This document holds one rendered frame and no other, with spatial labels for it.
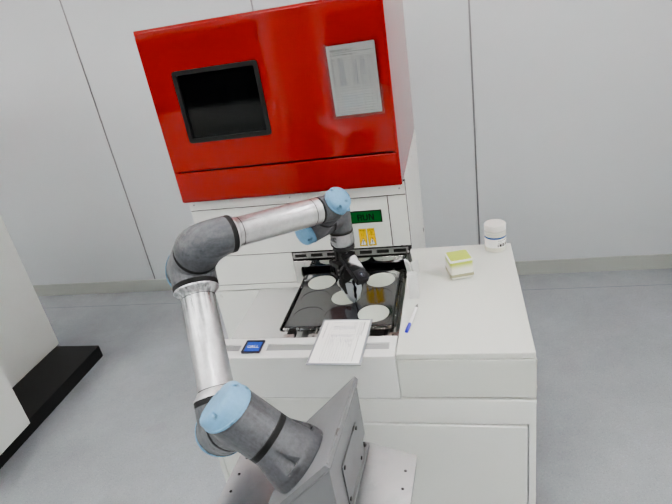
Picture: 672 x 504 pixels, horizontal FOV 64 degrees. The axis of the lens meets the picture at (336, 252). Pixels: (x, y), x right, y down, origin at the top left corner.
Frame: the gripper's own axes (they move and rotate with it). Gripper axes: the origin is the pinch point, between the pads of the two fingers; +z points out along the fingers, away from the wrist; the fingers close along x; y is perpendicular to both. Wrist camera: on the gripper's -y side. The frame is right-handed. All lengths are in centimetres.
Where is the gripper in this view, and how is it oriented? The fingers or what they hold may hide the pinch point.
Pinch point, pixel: (355, 300)
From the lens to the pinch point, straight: 178.6
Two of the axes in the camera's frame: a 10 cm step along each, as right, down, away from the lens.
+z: 1.5, 8.9, 4.3
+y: -5.3, -2.9, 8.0
